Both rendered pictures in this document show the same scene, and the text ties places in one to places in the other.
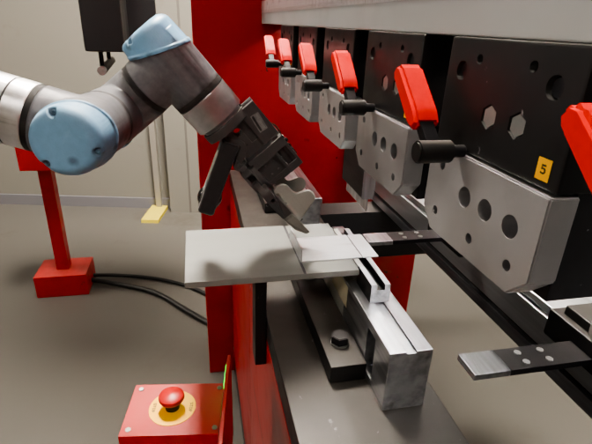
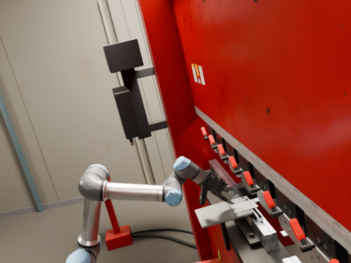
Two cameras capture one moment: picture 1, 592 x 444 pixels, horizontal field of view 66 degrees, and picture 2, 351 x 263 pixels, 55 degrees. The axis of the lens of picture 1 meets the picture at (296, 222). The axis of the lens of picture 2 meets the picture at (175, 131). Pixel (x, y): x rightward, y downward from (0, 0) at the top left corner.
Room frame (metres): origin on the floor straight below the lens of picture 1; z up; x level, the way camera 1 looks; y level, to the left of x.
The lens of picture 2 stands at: (-0.87, -0.02, 1.90)
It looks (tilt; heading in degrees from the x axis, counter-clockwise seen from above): 16 degrees down; 8
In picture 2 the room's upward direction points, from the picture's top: 13 degrees counter-clockwise
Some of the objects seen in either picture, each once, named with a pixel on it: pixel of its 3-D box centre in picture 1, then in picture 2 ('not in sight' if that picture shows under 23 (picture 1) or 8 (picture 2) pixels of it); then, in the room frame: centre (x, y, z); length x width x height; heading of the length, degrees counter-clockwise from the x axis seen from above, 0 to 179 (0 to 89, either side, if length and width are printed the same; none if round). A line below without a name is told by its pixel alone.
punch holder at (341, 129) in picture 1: (358, 86); (238, 156); (0.73, -0.09, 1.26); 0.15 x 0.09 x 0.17; 13
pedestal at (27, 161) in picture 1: (54, 215); (109, 207); (2.10, 1.22, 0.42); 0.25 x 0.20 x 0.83; 103
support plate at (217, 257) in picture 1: (266, 251); (222, 212); (0.68, 0.05, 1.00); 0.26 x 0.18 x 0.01; 103
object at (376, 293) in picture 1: (358, 261); (252, 208); (0.67, -0.11, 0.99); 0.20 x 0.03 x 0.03; 13
